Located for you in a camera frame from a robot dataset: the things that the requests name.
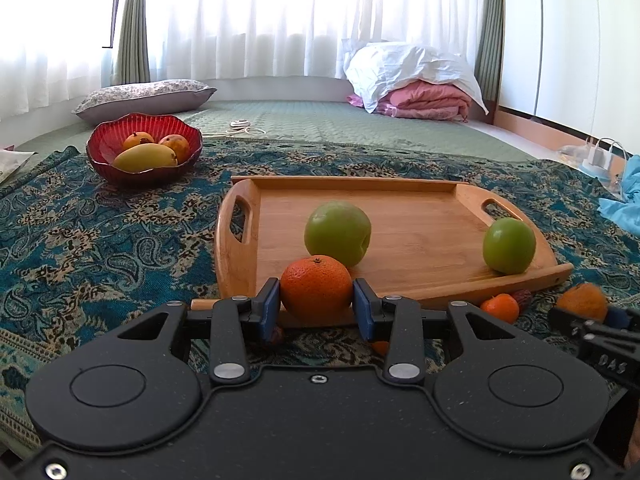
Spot floral grey pillow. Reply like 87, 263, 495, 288
71, 79, 218, 124

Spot red orange mango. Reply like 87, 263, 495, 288
158, 134, 191, 163

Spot teal paisley blanket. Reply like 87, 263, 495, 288
0, 137, 640, 448

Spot green quilted mat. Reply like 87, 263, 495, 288
15, 99, 538, 163

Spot white and pink bedding pile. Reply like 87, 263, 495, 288
342, 37, 489, 115

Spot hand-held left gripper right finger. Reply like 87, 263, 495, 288
352, 277, 522, 385

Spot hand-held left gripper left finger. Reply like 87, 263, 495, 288
116, 277, 281, 385

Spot wooden serving tray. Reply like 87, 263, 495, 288
192, 175, 574, 329

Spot white wardrobe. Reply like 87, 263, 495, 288
492, 0, 640, 150

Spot small green apple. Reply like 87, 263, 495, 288
482, 218, 537, 275

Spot fuzzy orange fruit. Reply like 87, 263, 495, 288
556, 282, 609, 323

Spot yellow green mango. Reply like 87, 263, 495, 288
113, 143, 179, 172

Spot large orange mandarin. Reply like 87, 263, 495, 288
279, 255, 354, 322

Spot light blue cloth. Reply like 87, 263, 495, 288
598, 154, 640, 235

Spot green curtain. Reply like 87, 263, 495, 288
111, 0, 151, 86
473, 0, 506, 107

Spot large green apple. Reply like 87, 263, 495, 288
304, 201, 372, 268

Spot white sheer curtain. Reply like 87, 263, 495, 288
0, 0, 488, 121

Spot white charger with cable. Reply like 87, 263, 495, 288
209, 118, 267, 138

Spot small orange yellow mango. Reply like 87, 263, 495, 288
122, 131, 156, 151

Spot clear plastic bag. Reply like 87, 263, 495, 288
0, 146, 37, 186

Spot pink folded blanket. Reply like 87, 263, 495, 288
348, 78, 472, 122

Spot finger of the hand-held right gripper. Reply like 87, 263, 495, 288
548, 307, 609, 343
606, 306, 640, 332

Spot red glass bowl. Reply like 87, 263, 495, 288
85, 113, 203, 185

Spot small orange mandarin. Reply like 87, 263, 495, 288
480, 293, 520, 325

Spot white power adapter with cords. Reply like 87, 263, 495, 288
580, 136, 630, 181

